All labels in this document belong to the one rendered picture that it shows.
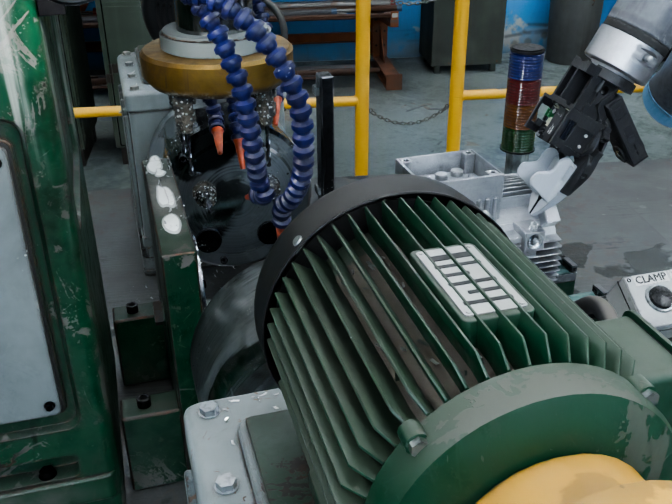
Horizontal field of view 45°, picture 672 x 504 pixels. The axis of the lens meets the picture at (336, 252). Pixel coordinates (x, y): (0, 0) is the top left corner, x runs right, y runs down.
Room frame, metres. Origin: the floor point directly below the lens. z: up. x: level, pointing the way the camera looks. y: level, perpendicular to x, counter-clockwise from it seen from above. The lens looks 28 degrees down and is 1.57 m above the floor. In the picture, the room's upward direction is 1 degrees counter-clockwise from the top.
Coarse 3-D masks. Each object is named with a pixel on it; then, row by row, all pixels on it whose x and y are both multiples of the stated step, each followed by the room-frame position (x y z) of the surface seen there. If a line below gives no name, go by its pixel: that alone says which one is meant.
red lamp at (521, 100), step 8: (512, 80) 1.38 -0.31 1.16; (536, 80) 1.38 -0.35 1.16; (512, 88) 1.38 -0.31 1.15; (520, 88) 1.37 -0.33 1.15; (528, 88) 1.37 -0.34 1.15; (536, 88) 1.38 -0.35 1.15; (512, 96) 1.38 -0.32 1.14; (520, 96) 1.37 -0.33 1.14; (528, 96) 1.37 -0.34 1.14; (536, 96) 1.38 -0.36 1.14; (512, 104) 1.38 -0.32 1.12; (520, 104) 1.37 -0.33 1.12; (528, 104) 1.37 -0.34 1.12
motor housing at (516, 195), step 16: (512, 176) 1.08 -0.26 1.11; (512, 192) 1.03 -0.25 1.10; (528, 192) 1.04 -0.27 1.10; (512, 208) 1.02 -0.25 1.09; (512, 224) 1.00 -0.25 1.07; (512, 240) 0.97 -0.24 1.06; (560, 240) 0.99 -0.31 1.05; (528, 256) 0.97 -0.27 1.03; (544, 256) 0.99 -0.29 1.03; (544, 272) 0.98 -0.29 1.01
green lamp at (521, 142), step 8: (504, 128) 1.39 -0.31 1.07; (504, 136) 1.39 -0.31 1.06; (512, 136) 1.37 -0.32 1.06; (520, 136) 1.37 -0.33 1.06; (528, 136) 1.37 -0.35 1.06; (504, 144) 1.39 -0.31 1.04; (512, 144) 1.37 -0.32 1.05; (520, 144) 1.37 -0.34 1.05; (528, 144) 1.37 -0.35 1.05; (520, 152) 1.37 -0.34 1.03
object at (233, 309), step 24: (240, 288) 0.71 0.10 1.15; (216, 312) 0.70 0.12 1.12; (240, 312) 0.67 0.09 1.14; (216, 336) 0.67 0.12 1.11; (240, 336) 0.64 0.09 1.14; (192, 360) 0.70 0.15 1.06; (216, 360) 0.64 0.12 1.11; (240, 360) 0.61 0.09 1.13; (264, 360) 0.59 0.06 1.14; (216, 384) 0.61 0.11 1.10; (240, 384) 0.58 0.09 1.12; (264, 384) 0.57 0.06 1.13
